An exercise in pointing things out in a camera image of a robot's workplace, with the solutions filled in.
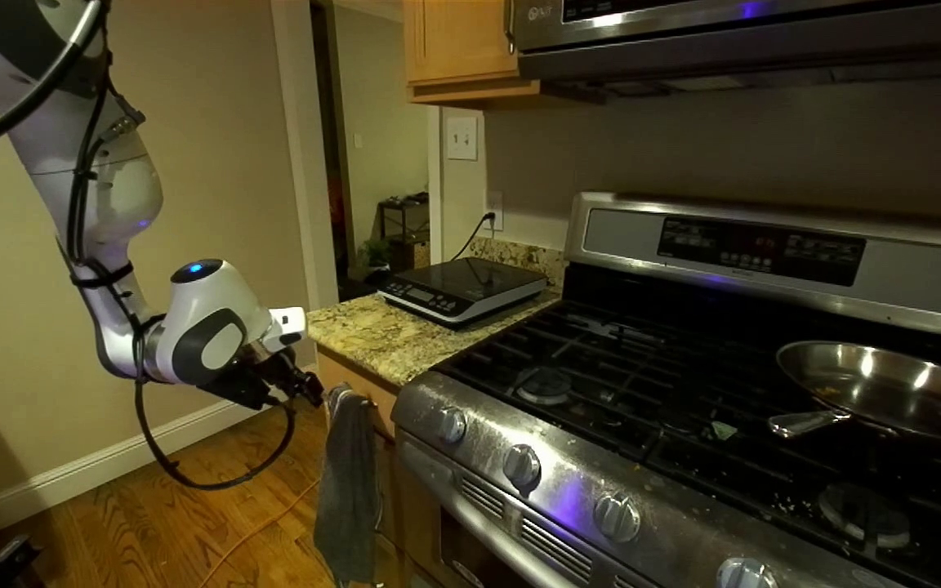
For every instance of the white wall outlet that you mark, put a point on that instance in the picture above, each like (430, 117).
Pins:
(492, 219)

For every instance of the black round burner cap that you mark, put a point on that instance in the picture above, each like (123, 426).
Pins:
(862, 518)
(543, 388)

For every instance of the stainless steel gas stove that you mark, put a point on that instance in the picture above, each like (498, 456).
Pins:
(645, 371)

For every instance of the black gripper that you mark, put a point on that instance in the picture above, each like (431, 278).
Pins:
(256, 378)

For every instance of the silver stove knob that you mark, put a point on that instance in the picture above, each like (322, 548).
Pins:
(449, 426)
(519, 469)
(746, 576)
(614, 518)

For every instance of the black stand piece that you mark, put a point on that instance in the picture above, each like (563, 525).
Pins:
(6, 568)

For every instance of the white baseboard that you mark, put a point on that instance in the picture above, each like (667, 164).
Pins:
(66, 477)

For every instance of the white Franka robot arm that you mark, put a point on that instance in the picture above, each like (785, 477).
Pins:
(88, 184)

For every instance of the stainless steel microwave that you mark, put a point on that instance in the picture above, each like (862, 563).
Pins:
(709, 35)

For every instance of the steel frying pan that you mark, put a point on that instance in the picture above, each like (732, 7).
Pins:
(882, 388)

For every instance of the dark background shelf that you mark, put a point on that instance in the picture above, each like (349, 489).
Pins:
(400, 225)

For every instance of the grey striped towel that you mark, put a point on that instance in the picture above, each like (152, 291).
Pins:
(346, 490)

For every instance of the white door frame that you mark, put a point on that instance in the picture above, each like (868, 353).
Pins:
(301, 164)

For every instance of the wooden base cabinet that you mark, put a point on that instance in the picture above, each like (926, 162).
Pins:
(388, 511)

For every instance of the white light switch plate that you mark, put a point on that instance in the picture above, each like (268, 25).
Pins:
(463, 138)

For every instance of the wooden wall cabinet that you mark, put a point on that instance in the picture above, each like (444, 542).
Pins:
(459, 44)

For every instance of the black induction cooktop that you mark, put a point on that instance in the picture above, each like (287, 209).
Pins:
(459, 287)

